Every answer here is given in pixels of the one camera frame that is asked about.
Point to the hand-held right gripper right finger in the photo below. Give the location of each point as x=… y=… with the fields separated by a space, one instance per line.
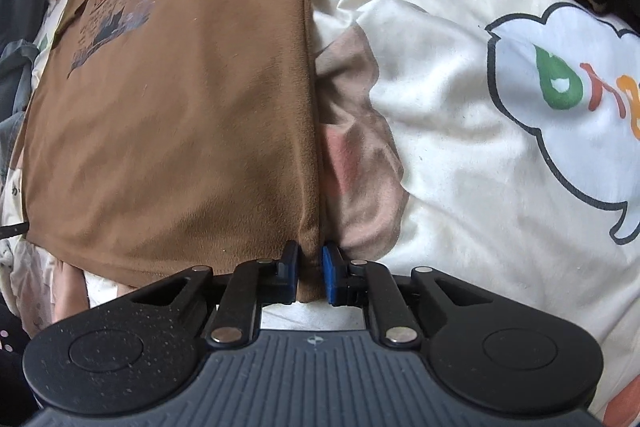
x=330 y=272

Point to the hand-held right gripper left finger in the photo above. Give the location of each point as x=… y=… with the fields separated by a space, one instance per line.
x=292 y=272

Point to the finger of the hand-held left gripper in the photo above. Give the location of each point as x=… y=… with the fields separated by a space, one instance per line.
x=12 y=231

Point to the brown printed t-shirt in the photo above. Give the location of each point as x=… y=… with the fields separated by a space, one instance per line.
x=200 y=132

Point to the cartoon printed white bedsheet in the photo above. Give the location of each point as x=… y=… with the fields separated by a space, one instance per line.
x=450 y=132

